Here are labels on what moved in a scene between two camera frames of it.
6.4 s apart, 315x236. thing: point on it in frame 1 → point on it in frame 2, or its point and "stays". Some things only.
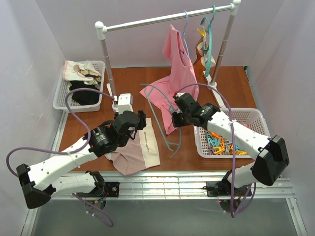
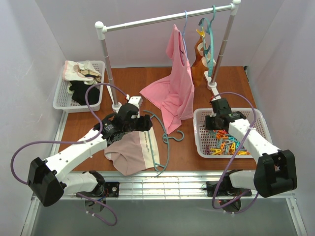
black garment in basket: (84, 97) stays
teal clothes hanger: (168, 144) → (168, 140)
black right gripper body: (176, 119) → (210, 122)
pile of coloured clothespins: (219, 145) stays
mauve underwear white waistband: (141, 152) stays
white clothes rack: (212, 83) stays
